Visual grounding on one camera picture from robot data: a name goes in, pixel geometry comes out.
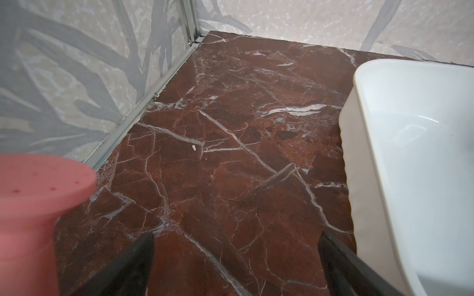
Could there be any white plastic bin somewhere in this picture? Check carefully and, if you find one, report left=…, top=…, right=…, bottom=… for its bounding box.
left=339, top=59, right=474, bottom=296

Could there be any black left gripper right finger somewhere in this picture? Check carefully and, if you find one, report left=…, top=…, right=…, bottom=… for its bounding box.
left=318, top=232, right=402, bottom=296

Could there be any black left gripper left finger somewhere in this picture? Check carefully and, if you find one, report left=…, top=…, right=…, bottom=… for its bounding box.
left=73, top=233, right=154, bottom=296

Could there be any pink watering can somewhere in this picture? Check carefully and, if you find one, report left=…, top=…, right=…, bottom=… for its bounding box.
left=1, top=154, right=97, bottom=296

